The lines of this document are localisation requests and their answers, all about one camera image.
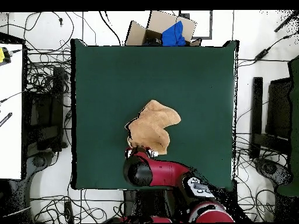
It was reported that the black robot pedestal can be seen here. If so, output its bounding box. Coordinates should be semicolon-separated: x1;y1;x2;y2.
123;189;183;219

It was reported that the blue garment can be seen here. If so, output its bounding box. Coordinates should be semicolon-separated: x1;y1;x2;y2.
161;20;187;47

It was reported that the black upright bar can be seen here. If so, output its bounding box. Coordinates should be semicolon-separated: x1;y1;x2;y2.
249;76;264;160

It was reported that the black power adapter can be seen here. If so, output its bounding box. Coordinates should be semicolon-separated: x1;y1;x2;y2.
254;48;269;61

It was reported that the dark green fabric piece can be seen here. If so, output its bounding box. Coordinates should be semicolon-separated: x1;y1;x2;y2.
276;55;299;197

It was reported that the yellow and black device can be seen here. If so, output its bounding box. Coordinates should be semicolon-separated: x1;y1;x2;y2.
0;46;12;67

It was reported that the white desk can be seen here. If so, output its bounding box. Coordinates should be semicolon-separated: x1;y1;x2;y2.
0;43;23;180

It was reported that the thin black cable with plug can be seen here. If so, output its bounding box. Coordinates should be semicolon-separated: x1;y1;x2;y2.
23;11;75;51

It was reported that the open cardboard box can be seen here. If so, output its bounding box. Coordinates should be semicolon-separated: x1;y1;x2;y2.
125;10;202;47

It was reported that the black flat strip tool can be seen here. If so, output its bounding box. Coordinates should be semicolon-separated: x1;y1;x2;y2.
0;112;13;127

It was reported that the dark green table cloth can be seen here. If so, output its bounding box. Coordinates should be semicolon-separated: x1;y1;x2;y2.
70;38;239;190

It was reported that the thick black cable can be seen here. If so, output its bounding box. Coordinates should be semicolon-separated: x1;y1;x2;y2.
98;10;123;47

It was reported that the black tripod leg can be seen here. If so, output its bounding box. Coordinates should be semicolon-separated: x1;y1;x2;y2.
274;10;299;33

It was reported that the black power strip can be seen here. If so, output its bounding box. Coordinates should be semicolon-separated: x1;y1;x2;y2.
64;201;75;223

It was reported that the dark square floor frame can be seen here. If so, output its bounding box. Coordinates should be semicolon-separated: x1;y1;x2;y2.
178;10;213;40

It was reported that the tan terry towel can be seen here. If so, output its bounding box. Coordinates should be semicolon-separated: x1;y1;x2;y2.
124;99;182;156

